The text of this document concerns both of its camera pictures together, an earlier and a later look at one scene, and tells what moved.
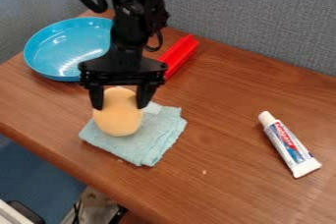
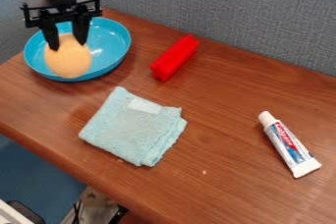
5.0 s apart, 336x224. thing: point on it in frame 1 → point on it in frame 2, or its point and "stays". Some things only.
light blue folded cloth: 143,147 stays
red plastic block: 176,56 stays
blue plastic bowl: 64,42 stays
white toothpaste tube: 293,152 stays
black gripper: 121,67 → 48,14
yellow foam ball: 120,117 → 71,61
